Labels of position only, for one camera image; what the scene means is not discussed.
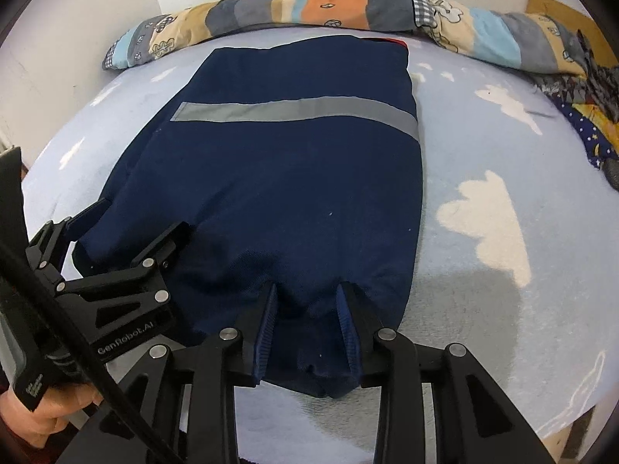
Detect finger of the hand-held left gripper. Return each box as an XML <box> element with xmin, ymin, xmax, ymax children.
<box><xmin>26</xmin><ymin>198</ymin><xmax>113</xmax><ymax>282</ymax></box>
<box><xmin>130</xmin><ymin>221</ymin><xmax>192</xmax><ymax>271</ymax></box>

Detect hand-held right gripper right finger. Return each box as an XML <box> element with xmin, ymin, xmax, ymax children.
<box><xmin>336</xmin><ymin>283</ymin><xmax>552</xmax><ymax>464</ymax></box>

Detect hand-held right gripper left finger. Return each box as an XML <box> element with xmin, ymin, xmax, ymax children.
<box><xmin>63</xmin><ymin>283</ymin><xmax>279</xmax><ymax>464</ymax></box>

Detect navy work jacket red collar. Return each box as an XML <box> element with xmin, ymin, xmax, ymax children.
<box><xmin>76</xmin><ymin>34</ymin><xmax>426</xmax><ymax>398</ymax></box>

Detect person's left hand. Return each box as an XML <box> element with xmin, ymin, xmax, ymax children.
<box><xmin>0</xmin><ymin>382</ymin><xmax>106</xmax><ymax>446</ymax></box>

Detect light blue cloud bed sheet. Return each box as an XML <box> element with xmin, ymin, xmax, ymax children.
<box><xmin>22</xmin><ymin>24</ymin><xmax>615</xmax><ymax>445</ymax></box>

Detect striped rolled quilt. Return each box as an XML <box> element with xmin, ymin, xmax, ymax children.
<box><xmin>101</xmin><ymin>0</ymin><xmax>597</xmax><ymax>77</ymax></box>

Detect navy star patterned cloth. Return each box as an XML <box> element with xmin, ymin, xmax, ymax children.
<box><xmin>551</xmin><ymin>98</ymin><xmax>619</xmax><ymax>171</ymax></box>

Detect dark triangle patterned cloth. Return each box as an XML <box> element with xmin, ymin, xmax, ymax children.
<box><xmin>532</xmin><ymin>29</ymin><xmax>619</xmax><ymax>124</ymax></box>

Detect wooden headboard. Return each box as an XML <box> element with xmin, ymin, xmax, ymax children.
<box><xmin>526</xmin><ymin>0</ymin><xmax>601</xmax><ymax>31</ymax></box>

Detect thick black cable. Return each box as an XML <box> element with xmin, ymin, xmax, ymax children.
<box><xmin>0</xmin><ymin>236</ymin><xmax>182</xmax><ymax>464</ymax></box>

